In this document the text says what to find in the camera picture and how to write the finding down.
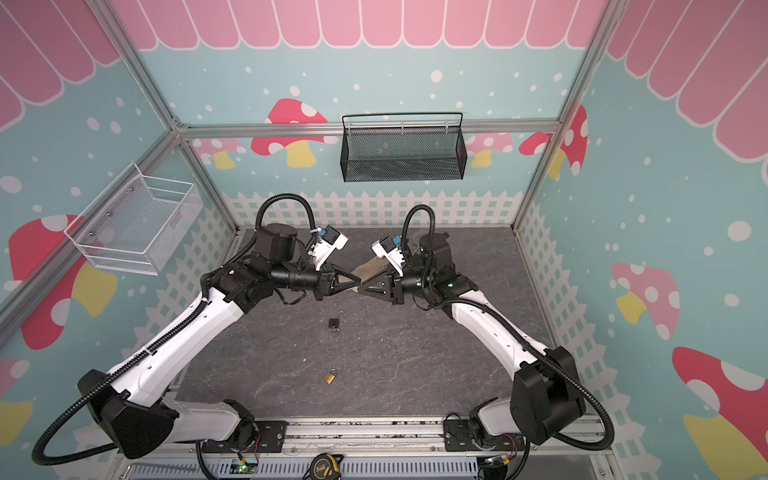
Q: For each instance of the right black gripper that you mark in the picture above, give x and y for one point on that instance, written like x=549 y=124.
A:
x=393 y=289

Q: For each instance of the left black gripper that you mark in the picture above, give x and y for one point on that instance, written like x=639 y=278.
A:
x=326 y=281

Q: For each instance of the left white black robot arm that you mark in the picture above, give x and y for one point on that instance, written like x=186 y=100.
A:
x=287 y=251

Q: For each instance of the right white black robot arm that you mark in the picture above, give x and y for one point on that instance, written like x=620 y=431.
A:
x=547 y=399

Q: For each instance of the beige knit work glove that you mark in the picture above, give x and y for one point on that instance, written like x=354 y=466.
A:
x=370 y=268

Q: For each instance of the yellow black tape measure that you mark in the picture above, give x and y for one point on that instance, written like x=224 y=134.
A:
x=325 y=466

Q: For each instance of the green circuit board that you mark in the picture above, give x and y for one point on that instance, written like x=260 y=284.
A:
x=244 y=467

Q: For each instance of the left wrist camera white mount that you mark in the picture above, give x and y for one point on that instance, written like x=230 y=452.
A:
x=328 y=240

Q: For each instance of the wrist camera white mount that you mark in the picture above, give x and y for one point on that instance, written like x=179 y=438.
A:
x=389 y=249
x=328 y=240

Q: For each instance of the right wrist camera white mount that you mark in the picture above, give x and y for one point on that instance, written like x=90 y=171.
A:
x=389 y=249

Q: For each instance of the black mesh wall basket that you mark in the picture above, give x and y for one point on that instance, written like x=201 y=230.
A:
x=409 y=146

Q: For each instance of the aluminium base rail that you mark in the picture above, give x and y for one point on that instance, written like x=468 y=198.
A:
x=368 y=436

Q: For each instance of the white mesh wall basket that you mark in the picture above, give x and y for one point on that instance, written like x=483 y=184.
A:
x=137 y=223

